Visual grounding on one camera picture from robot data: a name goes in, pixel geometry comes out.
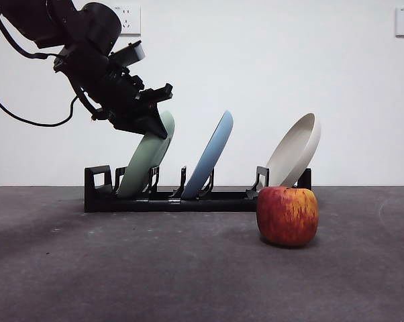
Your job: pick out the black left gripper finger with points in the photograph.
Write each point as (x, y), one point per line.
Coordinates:
(154, 124)
(129, 124)

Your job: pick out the pale green plate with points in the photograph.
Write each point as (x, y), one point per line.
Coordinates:
(140, 167)

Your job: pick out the red yellow apple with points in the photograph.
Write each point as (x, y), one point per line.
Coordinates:
(287, 218)

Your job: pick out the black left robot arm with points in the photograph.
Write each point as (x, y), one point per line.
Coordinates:
(91, 67)

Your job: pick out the pale blue plate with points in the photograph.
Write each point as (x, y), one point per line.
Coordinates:
(208, 154)

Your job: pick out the black plate rack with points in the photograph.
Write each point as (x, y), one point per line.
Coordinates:
(128, 205)

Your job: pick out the beige plate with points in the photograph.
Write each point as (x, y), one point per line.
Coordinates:
(296, 151)

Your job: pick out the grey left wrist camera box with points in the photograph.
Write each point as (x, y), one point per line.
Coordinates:
(131, 53)

